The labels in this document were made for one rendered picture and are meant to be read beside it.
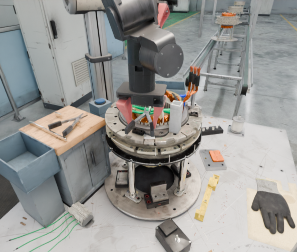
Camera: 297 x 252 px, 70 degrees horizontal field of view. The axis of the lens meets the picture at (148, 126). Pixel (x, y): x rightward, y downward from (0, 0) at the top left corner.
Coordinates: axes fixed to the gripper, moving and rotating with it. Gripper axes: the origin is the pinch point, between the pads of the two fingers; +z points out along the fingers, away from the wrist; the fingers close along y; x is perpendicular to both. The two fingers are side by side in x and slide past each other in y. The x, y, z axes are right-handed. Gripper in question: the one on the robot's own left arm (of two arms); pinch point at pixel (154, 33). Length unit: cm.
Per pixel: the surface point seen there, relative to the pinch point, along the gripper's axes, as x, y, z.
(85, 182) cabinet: 1, -20, 51
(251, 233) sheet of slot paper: 5, 38, 57
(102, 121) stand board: 3.9, -15.6, 28.4
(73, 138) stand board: -7.0, -19.5, 32.3
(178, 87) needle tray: 44.2, 4.3, 15.3
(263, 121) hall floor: 235, 99, 52
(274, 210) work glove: 13, 46, 52
